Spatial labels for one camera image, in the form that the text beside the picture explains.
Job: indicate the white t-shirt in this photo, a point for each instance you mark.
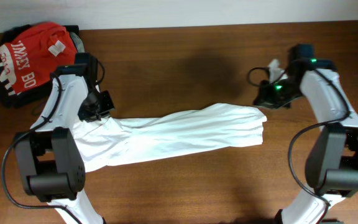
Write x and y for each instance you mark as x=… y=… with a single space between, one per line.
x=115 y=142

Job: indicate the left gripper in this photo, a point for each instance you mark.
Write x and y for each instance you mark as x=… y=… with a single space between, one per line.
x=108 y=105

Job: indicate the red folded t-shirt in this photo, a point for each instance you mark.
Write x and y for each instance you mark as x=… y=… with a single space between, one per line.
x=28 y=60

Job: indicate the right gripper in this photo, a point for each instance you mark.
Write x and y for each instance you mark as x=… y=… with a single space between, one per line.
x=265 y=98

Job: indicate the grey folded garment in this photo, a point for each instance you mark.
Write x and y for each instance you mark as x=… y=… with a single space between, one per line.
x=77 y=42

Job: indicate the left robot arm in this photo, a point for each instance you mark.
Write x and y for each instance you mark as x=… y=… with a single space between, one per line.
x=49 y=161

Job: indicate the black folded t-shirt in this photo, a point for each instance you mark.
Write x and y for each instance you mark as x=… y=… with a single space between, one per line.
x=17 y=101

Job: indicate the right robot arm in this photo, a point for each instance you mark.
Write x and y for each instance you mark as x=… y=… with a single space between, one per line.
x=331 y=169

